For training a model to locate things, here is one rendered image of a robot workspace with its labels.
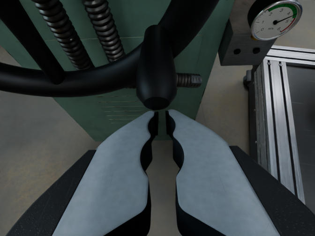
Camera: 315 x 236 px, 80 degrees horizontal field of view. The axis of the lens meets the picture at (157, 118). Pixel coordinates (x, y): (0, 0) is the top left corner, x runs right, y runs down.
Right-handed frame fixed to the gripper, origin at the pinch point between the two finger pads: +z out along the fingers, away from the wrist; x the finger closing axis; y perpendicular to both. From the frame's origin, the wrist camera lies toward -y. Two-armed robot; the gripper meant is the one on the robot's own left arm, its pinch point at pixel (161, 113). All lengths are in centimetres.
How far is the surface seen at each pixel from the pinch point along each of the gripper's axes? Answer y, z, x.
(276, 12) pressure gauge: -3.9, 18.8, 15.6
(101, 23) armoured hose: -4.3, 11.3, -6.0
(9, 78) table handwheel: -0.2, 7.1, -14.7
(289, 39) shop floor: 18, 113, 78
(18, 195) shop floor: 62, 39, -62
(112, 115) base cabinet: 27, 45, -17
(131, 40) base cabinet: 0.5, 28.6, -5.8
